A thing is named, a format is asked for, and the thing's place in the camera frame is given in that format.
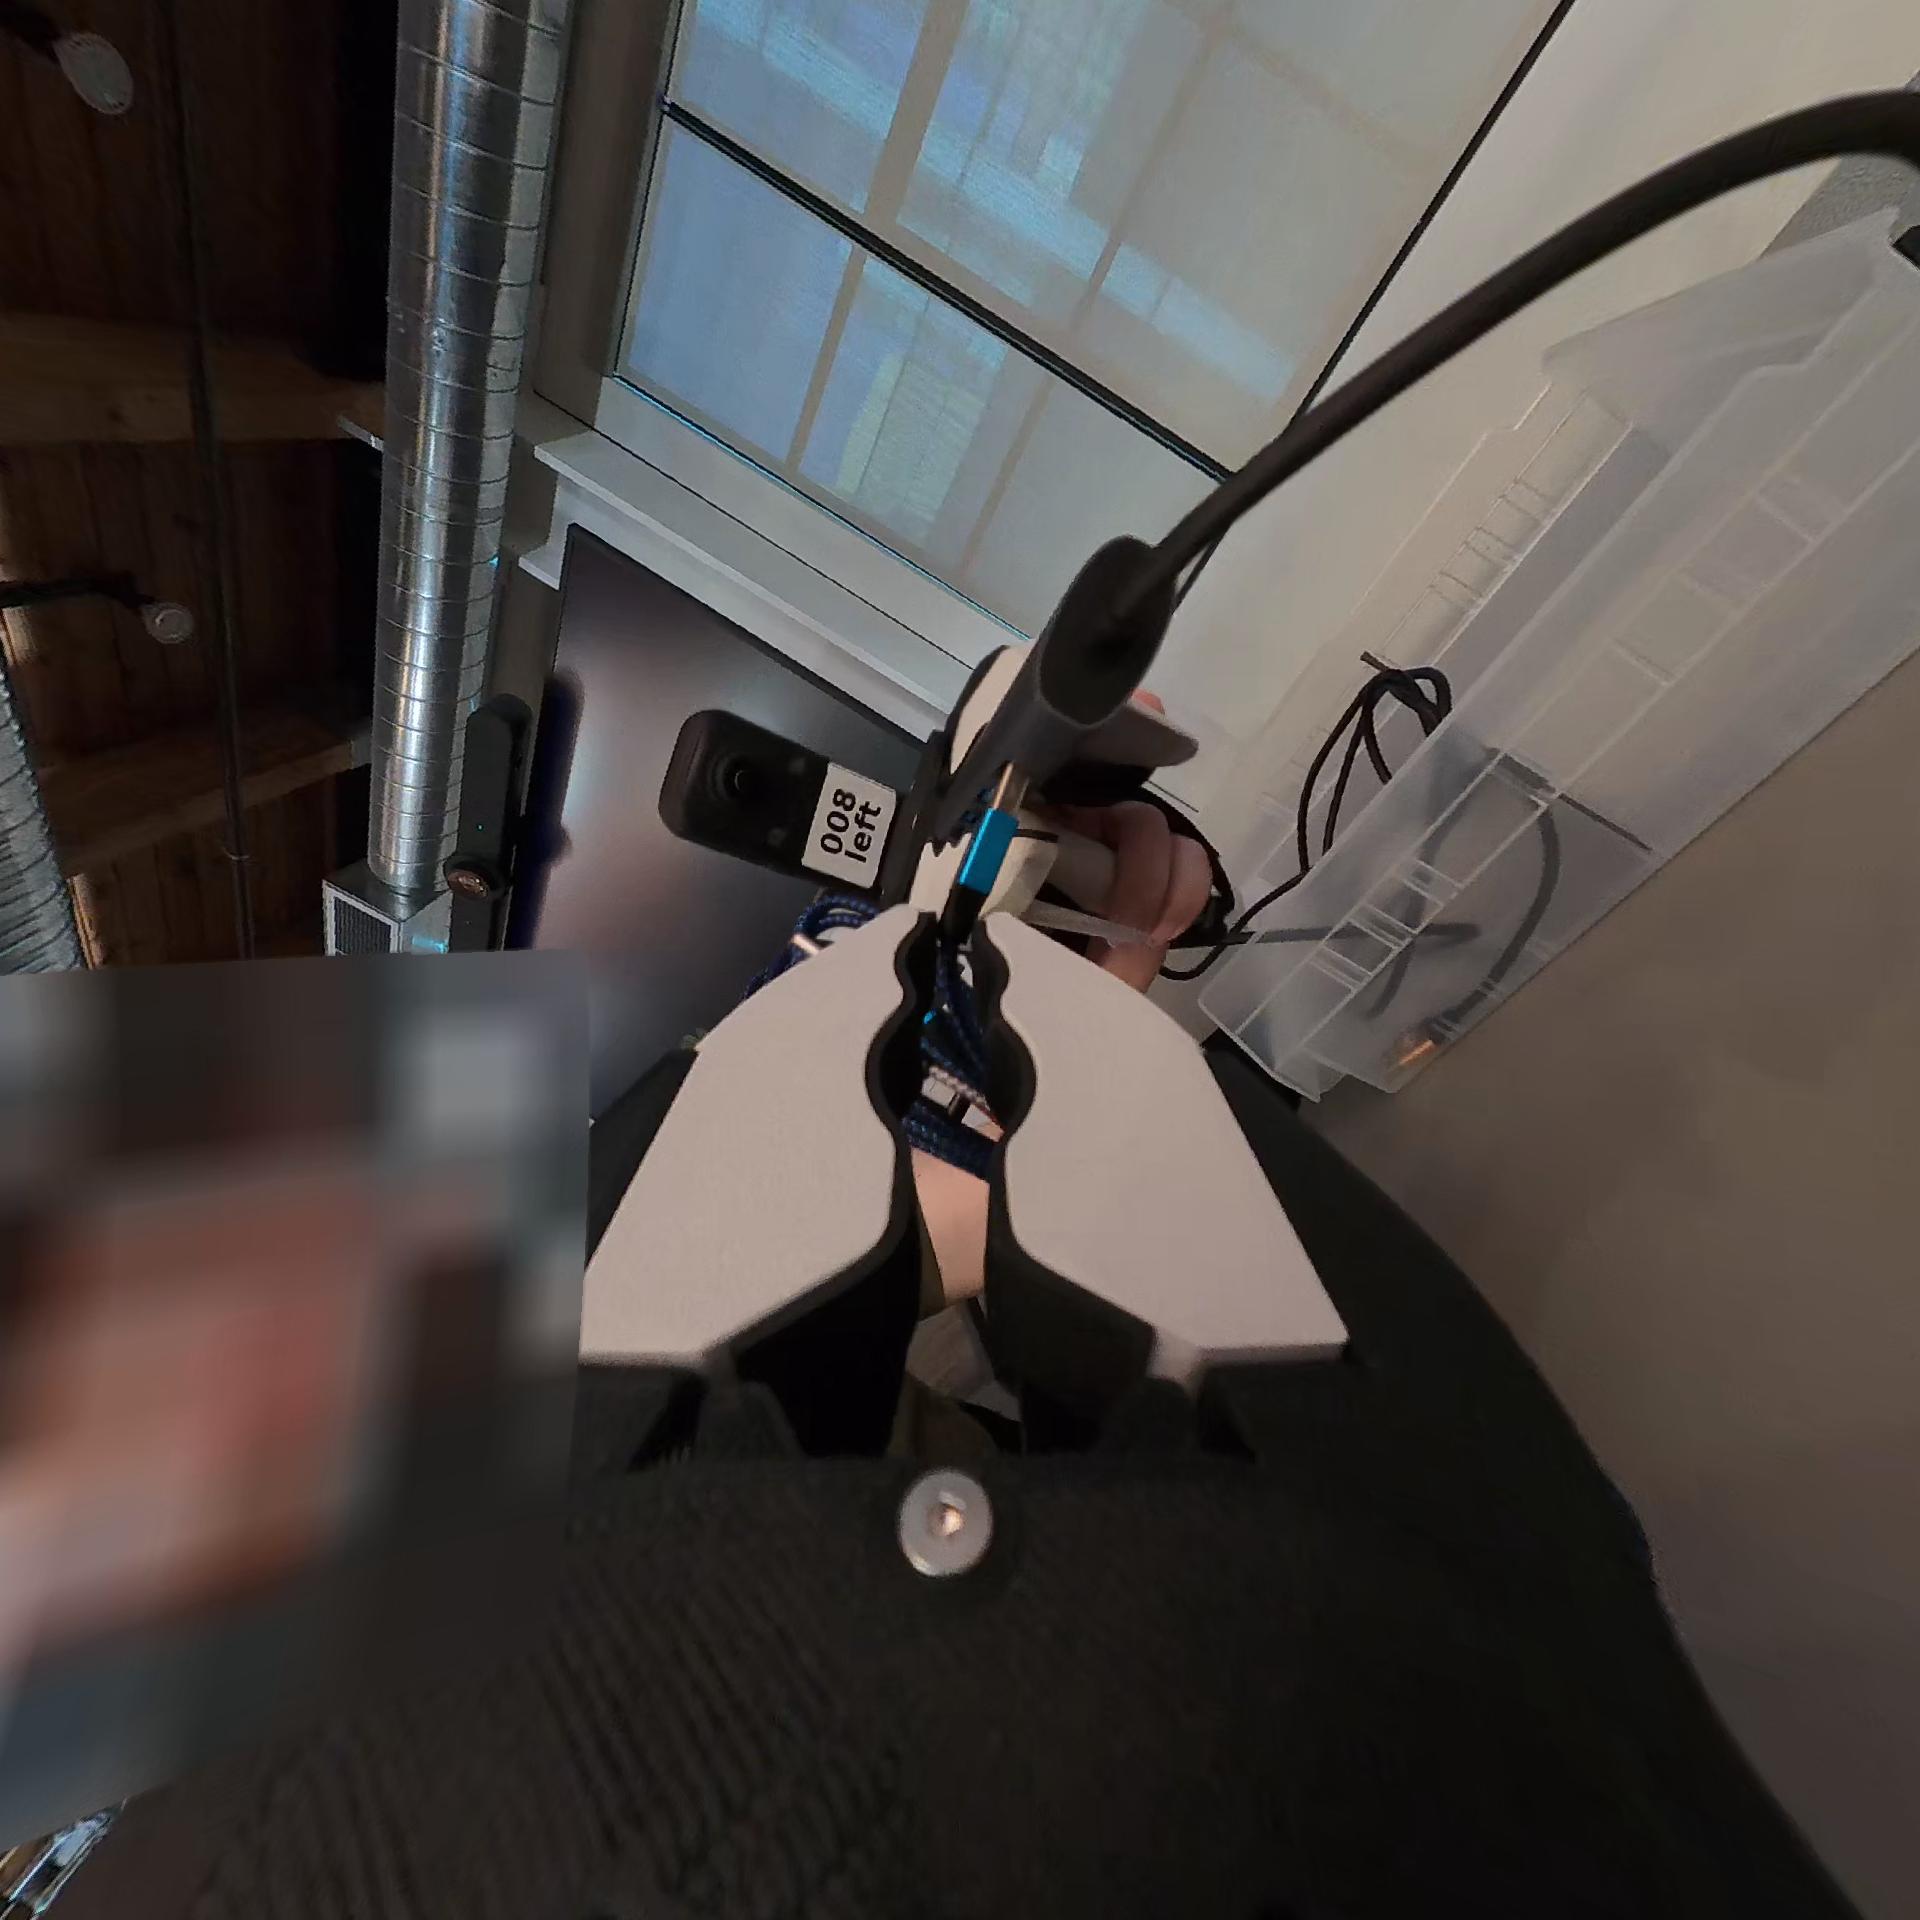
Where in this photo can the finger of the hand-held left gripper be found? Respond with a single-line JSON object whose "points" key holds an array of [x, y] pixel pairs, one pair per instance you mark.
{"points": [[986, 698], [1056, 870]]}

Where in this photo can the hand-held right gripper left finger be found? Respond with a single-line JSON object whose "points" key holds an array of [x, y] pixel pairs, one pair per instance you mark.
{"points": [[736, 1201]]}

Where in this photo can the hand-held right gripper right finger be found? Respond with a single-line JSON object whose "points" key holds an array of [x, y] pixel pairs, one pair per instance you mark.
{"points": [[1171, 1201]]}

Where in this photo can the grey metal USB hub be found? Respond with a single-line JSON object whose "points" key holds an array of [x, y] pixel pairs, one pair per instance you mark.
{"points": [[1056, 674]]}

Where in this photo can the clear plastic bin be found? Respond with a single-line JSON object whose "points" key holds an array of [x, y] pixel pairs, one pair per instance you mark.
{"points": [[1680, 602]]}

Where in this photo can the person's left hand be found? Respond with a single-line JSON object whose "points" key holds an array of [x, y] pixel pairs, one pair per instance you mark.
{"points": [[1155, 901]]}

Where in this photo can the black monitor screen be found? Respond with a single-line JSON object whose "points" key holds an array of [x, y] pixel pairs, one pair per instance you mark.
{"points": [[661, 690]]}

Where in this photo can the silver ventilation duct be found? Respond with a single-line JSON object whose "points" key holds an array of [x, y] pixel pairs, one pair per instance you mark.
{"points": [[450, 451]]}

